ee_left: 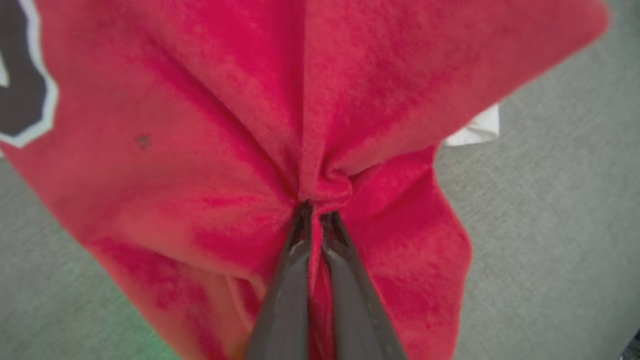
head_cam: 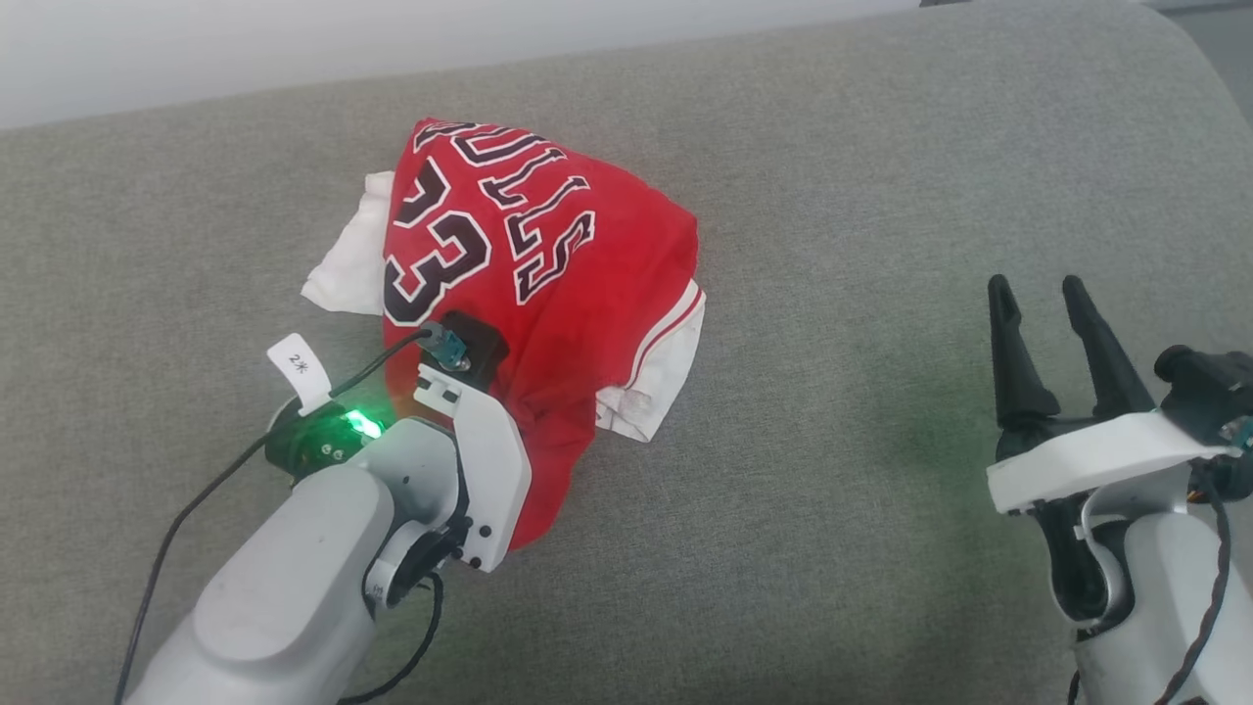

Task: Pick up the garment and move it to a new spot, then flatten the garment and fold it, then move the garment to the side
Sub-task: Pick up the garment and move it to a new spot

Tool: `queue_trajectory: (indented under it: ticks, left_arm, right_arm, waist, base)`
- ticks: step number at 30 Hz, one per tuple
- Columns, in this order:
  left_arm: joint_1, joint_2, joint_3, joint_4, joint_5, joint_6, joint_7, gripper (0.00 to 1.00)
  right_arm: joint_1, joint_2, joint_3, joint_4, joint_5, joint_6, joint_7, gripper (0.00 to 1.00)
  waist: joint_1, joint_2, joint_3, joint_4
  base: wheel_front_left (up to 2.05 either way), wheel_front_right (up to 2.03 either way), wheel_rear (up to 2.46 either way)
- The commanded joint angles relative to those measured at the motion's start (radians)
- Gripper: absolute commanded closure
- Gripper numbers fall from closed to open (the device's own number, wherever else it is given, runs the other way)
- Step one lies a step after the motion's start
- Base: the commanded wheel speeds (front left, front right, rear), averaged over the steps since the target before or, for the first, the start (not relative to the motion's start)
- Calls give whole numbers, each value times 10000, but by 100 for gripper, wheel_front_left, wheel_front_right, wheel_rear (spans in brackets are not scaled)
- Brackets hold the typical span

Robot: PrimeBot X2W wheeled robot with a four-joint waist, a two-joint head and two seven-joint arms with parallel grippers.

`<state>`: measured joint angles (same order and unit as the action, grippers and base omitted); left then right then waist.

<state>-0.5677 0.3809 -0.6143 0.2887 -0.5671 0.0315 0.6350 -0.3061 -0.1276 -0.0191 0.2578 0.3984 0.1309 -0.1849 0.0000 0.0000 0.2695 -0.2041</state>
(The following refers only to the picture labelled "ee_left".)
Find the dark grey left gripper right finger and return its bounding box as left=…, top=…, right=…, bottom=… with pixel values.
left=321, top=212, right=408, bottom=360

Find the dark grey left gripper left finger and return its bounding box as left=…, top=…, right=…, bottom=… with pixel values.
left=244, top=201, right=314, bottom=360

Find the red garment with white stripes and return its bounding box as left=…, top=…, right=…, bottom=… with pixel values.
left=0, top=0, right=611, bottom=360

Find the grey fabric covered surface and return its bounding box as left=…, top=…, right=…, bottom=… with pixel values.
left=0, top=0, right=640, bottom=360

